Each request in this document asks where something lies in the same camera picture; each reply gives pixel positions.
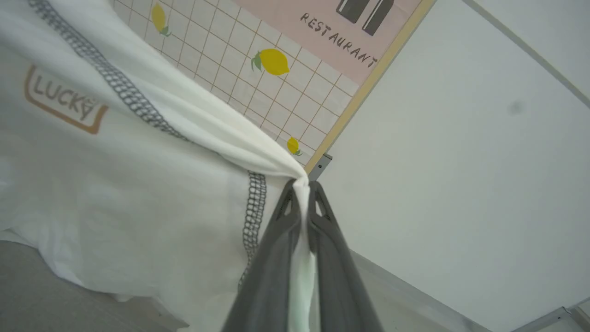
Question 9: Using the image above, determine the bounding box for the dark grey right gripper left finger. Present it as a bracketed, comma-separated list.
[221, 179, 301, 332]

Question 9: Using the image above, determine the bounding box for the white shirt with grey stitching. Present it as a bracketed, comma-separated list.
[0, 0, 321, 332]

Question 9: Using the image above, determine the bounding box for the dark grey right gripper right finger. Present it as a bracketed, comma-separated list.
[307, 181, 384, 332]

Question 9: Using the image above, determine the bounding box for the lemon print grid panel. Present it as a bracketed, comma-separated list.
[111, 0, 437, 175]

